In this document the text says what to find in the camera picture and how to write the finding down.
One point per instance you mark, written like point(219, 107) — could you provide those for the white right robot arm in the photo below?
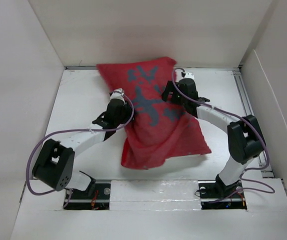
point(245, 138)

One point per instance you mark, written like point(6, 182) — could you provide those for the aluminium right side rail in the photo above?
point(245, 101)

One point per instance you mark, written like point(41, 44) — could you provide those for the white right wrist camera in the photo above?
point(187, 75)

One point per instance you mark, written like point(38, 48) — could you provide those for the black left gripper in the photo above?
point(128, 113)

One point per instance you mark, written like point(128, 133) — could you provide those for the red patterned pillowcase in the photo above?
point(160, 129)

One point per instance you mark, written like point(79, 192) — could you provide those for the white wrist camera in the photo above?
point(117, 94)
point(187, 75)

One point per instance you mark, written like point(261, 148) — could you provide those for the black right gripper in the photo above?
point(170, 87)

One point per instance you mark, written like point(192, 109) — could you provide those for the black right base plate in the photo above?
point(213, 199)

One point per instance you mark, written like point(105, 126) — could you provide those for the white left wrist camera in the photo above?
point(117, 94)

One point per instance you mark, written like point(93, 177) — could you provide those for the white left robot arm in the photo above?
point(55, 162)

